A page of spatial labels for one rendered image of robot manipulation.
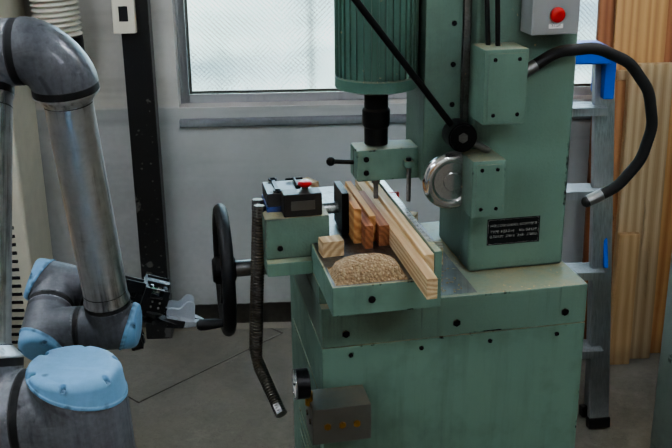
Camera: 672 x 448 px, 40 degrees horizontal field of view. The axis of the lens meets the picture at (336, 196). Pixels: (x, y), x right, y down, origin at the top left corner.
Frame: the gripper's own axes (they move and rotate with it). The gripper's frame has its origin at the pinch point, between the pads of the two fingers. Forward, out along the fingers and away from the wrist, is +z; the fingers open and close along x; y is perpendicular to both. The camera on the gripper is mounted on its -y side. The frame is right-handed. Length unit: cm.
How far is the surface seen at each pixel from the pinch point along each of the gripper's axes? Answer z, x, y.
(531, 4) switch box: 40, -13, 87
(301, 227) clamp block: 12.3, -8.2, 29.8
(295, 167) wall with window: 43, 133, 6
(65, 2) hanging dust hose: -48, 129, 39
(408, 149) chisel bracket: 31, 0, 50
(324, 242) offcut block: 15.5, -16.6, 30.6
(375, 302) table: 24.2, -31.4, 26.5
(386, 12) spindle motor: 15, -5, 76
